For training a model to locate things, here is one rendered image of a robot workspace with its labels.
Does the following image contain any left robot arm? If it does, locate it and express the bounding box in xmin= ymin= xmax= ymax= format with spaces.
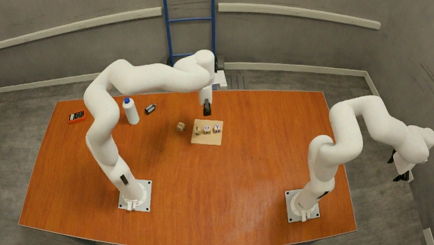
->
xmin=83 ymin=50 xmax=227 ymax=211

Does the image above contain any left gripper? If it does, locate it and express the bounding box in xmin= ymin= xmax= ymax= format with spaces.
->
xmin=199 ymin=84 xmax=212 ymax=116

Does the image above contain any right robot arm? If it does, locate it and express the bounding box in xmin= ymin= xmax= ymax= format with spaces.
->
xmin=290 ymin=95 xmax=434 ymax=222

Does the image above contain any tan square mat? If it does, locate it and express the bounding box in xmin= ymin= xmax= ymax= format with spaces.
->
xmin=191 ymin=119 xmax=223 ymax=145

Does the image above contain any white plastic bottle with blue cap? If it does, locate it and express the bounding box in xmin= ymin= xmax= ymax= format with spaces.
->
xmin=122 ymin=97 xmax=139 ymax=125

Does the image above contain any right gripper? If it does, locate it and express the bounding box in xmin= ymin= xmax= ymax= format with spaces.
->
xmin=387 ymin=149 xmax=415 ymax=182

